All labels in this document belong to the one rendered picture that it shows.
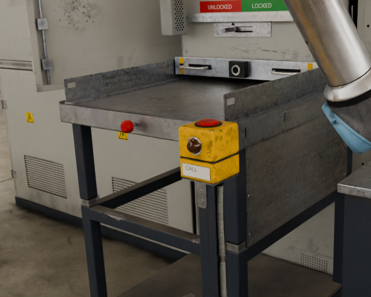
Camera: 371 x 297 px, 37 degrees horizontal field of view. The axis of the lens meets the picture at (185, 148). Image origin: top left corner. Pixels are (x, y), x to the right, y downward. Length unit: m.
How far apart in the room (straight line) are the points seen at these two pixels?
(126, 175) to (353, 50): 1.68
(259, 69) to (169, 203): 0.87
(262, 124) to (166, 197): 1.15
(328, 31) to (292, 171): 0.60
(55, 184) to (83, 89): 1.38
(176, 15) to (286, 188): 0.67
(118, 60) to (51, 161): 1.06
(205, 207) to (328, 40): 0.37
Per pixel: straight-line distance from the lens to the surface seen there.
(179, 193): 2.30
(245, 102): 1.27
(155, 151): 2.33
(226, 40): 1.77
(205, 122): 0.99
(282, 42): 1.66
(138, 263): 2.48
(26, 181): 3.17
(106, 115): 1.48
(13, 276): 2.53
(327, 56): 0.98
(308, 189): 1.58
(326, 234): 1.98
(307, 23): 0.96
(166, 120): 1.32
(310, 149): 1.56
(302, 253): 2.06
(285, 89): 1.42
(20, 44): 2.94
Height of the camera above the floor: 1.13
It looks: 16 degrees down
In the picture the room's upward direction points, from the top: 3 degrees counter-clockwise
